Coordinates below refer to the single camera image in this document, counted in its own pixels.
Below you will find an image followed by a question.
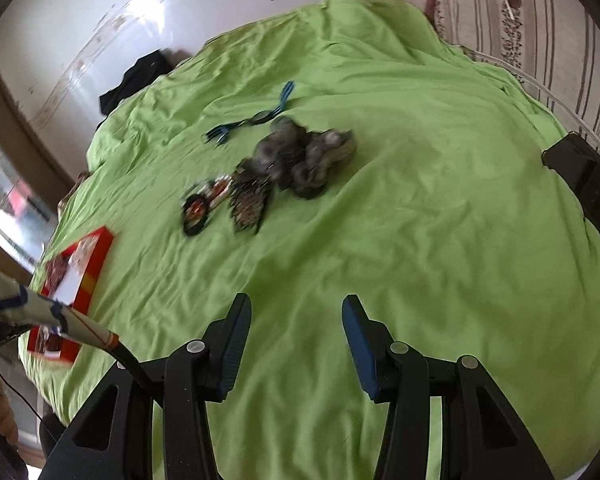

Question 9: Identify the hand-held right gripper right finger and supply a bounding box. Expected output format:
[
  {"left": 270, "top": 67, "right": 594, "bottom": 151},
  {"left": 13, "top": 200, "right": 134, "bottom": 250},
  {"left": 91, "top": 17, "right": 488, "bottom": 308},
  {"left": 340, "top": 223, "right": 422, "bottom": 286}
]
[{"left": 342, "top": 294, "right": 556, "bottom": 480}]

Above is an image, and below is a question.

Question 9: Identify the plaid bow hair clip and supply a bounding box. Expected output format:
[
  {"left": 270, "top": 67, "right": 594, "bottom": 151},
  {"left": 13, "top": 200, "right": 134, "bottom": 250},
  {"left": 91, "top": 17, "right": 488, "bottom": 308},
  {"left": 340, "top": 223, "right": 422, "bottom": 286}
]
[{"left": 228, "top": 159, "right": 275, "bottom": 235}]

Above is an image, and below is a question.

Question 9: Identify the striped floral sofa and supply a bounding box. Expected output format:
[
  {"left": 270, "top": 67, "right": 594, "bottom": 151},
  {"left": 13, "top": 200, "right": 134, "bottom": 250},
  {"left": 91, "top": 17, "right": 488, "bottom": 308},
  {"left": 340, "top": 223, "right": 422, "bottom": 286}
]
[{"left": 430, "top": 0, "right": 600, "bottom": 171}]

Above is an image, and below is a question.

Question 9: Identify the red polka dot scrunchie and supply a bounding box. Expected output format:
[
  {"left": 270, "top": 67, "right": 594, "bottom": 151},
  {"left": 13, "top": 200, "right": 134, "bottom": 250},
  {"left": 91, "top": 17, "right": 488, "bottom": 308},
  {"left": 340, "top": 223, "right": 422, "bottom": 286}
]
[{"left": 46, "top": 256, "right": 70, "bottom": 295}]

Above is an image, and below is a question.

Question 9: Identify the white dotted scrunchie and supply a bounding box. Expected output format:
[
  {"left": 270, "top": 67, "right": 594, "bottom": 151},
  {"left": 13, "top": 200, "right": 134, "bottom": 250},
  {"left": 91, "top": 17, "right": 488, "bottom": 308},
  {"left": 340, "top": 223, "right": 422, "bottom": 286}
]
[{"left": 206, "top": 174, "right": 235, "bottom": 202}]

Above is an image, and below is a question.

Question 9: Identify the red cardboard tray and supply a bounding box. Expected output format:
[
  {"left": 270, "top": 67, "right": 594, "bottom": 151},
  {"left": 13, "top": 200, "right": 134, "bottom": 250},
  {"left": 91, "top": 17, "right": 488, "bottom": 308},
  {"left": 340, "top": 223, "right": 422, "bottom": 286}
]
[{"left": 26, "top": 226, "right": 116, "bottom": 363}]

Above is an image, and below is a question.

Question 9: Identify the black scrunchie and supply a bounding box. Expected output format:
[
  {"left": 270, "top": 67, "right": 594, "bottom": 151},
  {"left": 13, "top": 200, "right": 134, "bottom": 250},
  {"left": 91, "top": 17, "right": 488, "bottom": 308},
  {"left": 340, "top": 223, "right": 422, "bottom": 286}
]
[{"left": 181, "top": 194, "right": 212, "bottom": 237}]

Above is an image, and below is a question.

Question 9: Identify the grey organza scrunchie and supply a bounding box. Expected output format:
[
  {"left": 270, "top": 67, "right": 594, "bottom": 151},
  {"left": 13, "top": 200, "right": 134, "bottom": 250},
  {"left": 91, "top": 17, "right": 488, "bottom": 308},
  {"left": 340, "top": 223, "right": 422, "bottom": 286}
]
[{"left": 252, "top": 115, "right": 357, "bottom": 199}]

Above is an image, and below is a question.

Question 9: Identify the blue striped band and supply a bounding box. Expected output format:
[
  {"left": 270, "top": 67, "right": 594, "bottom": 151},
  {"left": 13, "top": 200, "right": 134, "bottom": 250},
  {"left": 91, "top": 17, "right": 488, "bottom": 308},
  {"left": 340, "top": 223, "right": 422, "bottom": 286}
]
[{"left": 204, "top": 81, "right": 297, "bottom": 148}]

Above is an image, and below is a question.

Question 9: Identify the leopard print scrunchie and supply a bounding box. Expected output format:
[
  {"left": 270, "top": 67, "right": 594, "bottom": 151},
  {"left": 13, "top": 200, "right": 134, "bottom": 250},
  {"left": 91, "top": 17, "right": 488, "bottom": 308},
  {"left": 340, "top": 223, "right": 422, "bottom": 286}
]
[{"left": 34, "top": 329, "right": 65, "bottom": 357}]

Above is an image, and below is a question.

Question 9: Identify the green bed sheet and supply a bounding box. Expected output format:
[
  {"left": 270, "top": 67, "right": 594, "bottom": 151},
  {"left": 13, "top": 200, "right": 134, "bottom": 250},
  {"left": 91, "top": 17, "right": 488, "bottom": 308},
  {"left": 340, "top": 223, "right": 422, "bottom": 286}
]
[{"left": 17, "top": 0, "right": 600, "bottom": 480}]

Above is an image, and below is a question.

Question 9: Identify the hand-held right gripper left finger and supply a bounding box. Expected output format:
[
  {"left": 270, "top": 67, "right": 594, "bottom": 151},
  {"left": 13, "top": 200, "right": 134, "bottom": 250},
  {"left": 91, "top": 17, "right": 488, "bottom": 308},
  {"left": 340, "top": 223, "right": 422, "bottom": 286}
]
[{"left": 40, "top": 292, "right": 252, "bottom": 480}]

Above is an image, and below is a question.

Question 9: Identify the black garment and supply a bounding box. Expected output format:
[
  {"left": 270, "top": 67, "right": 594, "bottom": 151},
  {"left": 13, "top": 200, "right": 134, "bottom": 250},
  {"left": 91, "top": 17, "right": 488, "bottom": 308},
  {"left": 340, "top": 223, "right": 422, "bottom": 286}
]
[{"left": 98, "top": 51, "right": 170, "bottom": 115}]

